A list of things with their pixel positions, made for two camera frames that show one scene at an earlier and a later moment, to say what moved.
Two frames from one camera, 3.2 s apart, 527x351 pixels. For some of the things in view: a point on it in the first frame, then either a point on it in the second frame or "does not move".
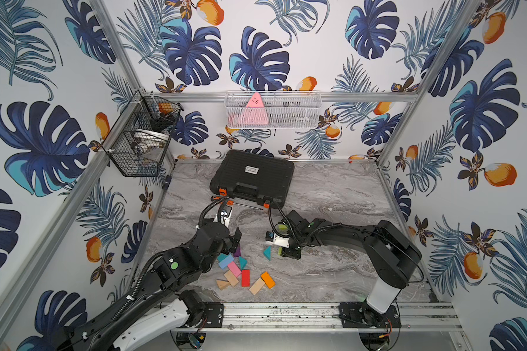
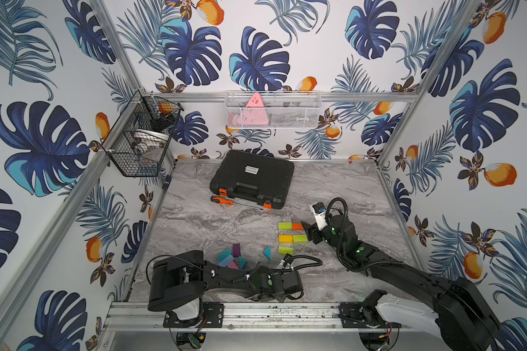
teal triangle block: x=268 y=253 does not move
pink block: x=234 y=268 does not move
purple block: x=238 y=252 does not move
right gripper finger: x=287 y=252 → x=309 y=229
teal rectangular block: x=221 y=256 does not move
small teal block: x=243 y=262 does not move
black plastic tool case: x=253 y=177 does not move
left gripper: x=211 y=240 → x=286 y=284
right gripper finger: x=296 y=253 → x=316 y=235
